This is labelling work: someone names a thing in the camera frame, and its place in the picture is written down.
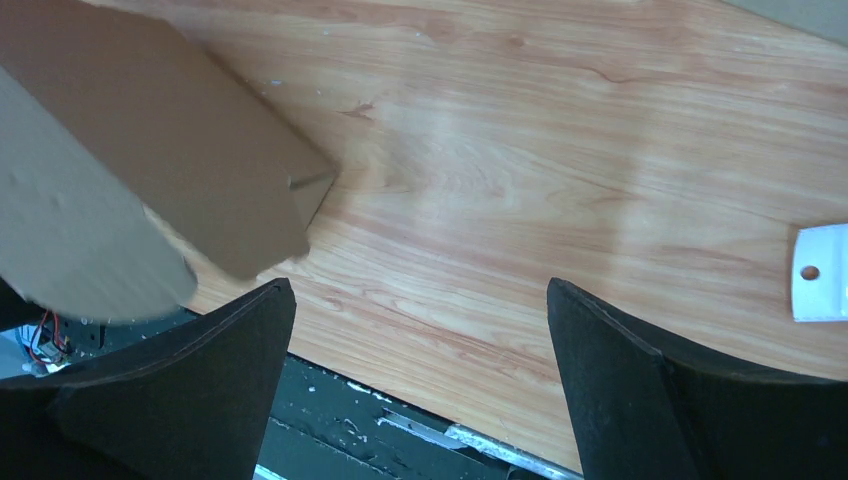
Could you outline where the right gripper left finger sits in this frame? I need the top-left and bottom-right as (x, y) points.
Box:
(1, 278), (296, 479)

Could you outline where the small white plastic packet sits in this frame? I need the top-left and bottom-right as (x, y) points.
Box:
(790, 223), (847, 323)

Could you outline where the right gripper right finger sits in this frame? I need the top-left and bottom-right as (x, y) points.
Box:
(547, 278), (847, 479)

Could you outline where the brown cardboard box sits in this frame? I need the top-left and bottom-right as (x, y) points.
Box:
(1, 1), (336, 321)

